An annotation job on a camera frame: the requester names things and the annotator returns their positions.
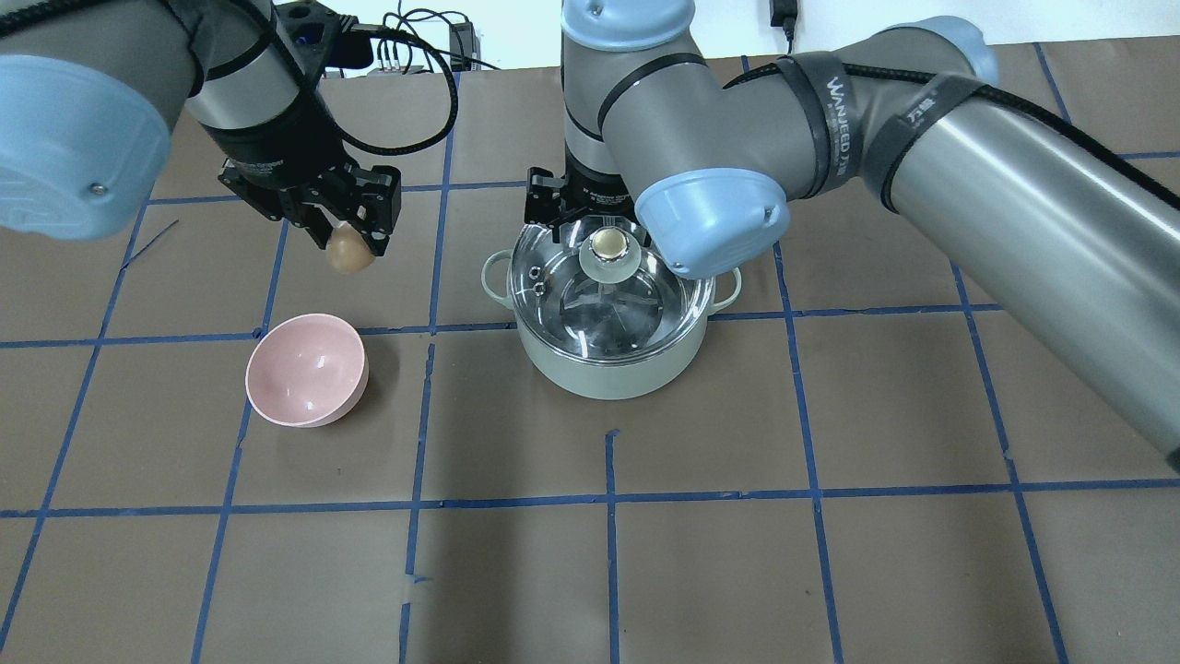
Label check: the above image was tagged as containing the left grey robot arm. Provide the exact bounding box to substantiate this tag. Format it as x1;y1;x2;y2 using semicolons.
1;1;401;259

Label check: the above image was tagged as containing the light green cooking pot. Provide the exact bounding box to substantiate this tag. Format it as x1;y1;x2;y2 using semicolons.
481;215;735;400

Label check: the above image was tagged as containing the black power adapter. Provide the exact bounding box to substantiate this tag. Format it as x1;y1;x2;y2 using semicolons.
448;20;478;71

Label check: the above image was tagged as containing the glass pot lid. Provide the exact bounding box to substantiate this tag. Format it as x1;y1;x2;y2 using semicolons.
485;216;733;364

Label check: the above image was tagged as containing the brown egg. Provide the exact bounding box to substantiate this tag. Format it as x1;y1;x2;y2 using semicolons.
325;224;375;276

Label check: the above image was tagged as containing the pink bowl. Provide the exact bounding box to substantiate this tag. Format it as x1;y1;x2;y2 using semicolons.
244;314;371;428

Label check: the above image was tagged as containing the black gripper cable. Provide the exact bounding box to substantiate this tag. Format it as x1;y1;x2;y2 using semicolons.
313;18;463;158

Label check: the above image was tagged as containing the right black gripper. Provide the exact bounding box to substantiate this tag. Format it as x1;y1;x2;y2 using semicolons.
524;165;638;231

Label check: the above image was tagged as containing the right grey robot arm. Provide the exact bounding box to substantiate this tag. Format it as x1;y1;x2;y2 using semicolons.
525;1;1179;468

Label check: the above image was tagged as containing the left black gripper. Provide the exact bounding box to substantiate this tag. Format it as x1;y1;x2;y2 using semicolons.
218;160;402;257

